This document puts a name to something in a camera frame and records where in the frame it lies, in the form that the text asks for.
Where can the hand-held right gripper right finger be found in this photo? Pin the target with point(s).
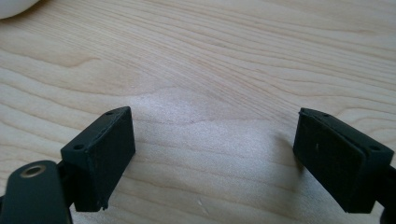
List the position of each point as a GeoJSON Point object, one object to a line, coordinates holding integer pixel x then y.
{"type": "Point", "coordinates": [333, 161]}

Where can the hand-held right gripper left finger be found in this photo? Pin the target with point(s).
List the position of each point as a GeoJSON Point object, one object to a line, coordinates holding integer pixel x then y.
{"type": "Point", "coordinates": [102, 161]}

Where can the white plastic bin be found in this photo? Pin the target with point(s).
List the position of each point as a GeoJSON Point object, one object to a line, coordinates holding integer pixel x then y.
{"type": "Point", "coordinates": [12, 6]}

